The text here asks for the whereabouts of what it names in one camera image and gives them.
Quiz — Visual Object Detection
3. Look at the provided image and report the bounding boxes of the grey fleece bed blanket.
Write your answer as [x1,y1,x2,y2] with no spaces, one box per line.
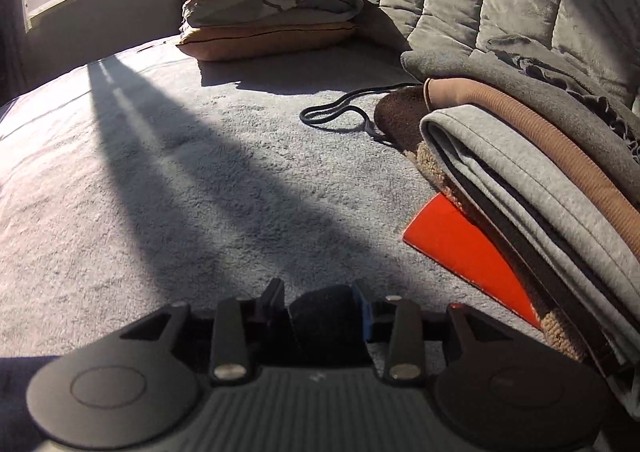
[0,34,551,452]

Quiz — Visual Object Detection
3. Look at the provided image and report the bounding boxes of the red flat board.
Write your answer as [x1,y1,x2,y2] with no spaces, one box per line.
[402,192,544,331]

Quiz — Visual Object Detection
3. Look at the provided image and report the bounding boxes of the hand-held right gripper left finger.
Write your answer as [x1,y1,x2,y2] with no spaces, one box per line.
[118,278,288,385]

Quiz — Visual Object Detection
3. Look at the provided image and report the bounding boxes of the black cord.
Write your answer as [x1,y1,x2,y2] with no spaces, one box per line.
[299,83,426,141]

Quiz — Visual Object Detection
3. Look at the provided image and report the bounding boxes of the brown folded garment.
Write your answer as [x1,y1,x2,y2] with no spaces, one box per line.
[374,77,640,263]

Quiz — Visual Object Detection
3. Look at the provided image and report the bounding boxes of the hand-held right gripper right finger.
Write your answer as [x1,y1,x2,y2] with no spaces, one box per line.
[351,280,521,385]

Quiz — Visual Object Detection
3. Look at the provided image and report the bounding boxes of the tan knitted garment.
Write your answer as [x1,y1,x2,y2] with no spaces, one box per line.
[415,142,601,364]

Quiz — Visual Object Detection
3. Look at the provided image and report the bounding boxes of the light grey folded garment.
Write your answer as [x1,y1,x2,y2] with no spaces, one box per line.
[419,104,640,383]

